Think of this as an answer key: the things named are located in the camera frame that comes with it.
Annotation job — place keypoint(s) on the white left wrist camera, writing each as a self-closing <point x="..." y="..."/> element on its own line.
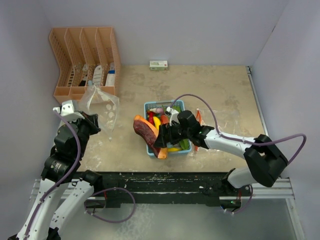
<point x="69" y="111"/>

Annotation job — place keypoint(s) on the watermelon slice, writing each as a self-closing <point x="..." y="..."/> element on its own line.
<point x="164" y="119"/>

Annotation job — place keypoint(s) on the red chili pepper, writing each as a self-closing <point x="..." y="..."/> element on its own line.
<point x="151" y="117"/>

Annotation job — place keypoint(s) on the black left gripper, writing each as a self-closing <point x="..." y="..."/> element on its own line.
<point x="90" y="120"/>

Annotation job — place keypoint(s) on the green and white small box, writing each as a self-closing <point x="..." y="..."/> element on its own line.
<point x="158" y="65"/>

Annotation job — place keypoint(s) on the orange purple papaya slice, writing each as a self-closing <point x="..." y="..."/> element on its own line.
<point x="149" y="133"/>

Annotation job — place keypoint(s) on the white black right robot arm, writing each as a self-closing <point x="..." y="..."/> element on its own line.
<point x="265" y="162"/>

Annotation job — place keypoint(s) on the white bottle in organizer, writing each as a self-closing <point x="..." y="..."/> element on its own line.
<point x="97" y="76"/>

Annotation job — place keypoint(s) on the light blue plastic basket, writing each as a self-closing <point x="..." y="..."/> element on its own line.
<point x="163" y="104"/>

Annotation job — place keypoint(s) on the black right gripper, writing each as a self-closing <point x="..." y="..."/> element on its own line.
<point x="161" y="140"/>

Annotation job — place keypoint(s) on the clear bag with orange zipper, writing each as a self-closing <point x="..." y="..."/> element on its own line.
<point x="209" y="138"/>

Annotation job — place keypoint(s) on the black aluminium base frame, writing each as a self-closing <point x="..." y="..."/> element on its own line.
<point x="186" y="188"/>

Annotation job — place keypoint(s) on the peach plastic file organizer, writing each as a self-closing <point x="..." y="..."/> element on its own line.
<point x="78" y="50"/>

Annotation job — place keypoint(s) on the white blue box in organizer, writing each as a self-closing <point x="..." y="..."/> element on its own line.
<point x="111" y="75"/>

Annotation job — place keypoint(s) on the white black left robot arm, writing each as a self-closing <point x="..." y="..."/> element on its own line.
<point x="49" y="214"/>

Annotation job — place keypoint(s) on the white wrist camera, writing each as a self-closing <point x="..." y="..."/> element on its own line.
<point x="173" y="115"/>
<point x="69" y="111"/>

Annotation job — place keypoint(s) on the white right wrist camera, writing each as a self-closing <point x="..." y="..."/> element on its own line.
<point x="173" y="115"/>

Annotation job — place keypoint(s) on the clear polka dot zip bag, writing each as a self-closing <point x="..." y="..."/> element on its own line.
<point x="105" y="105"/>

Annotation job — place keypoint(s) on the white garlic bulb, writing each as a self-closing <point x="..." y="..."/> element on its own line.
<point x="157" y="110"/>

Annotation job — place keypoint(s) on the green leafy vegetable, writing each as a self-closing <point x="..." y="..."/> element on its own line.
<point x="184" y="144"/>

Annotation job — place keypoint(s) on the yellow banana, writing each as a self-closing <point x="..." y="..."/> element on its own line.
<point x="174" y="149"/>
<point x="157" y="122"/>

